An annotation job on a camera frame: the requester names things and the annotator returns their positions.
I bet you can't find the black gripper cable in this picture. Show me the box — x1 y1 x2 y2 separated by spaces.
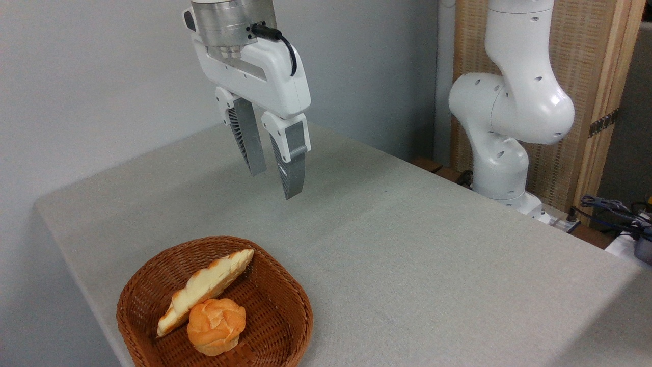
251 23 298 77

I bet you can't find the blue grey cable bundle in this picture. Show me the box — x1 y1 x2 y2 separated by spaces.
570 194 652 240

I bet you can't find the metal hinge on screen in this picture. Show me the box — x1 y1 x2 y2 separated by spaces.
588 108 620 139

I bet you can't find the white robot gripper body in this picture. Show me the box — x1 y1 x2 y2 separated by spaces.
183 6 312 119

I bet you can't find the long sliced bread piece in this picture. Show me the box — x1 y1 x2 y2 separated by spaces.
156 248 255 338

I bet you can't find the round orange bread roll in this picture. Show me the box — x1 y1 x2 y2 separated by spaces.
186 298 247 356

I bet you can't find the white box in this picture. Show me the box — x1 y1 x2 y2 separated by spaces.
605 232 652 269

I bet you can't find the wooden woven screen panel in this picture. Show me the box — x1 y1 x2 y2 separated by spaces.
451 0 647 225

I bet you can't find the grey device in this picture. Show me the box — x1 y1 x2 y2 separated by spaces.
633 235 652 265

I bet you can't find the brown wicker basket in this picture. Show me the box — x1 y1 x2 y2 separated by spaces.
116 235 314 367

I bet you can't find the white vertical pipe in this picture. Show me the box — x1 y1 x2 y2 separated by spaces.
433 0 457 166

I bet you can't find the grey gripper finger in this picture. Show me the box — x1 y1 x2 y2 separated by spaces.
261 111 311 200
214 87 267 177

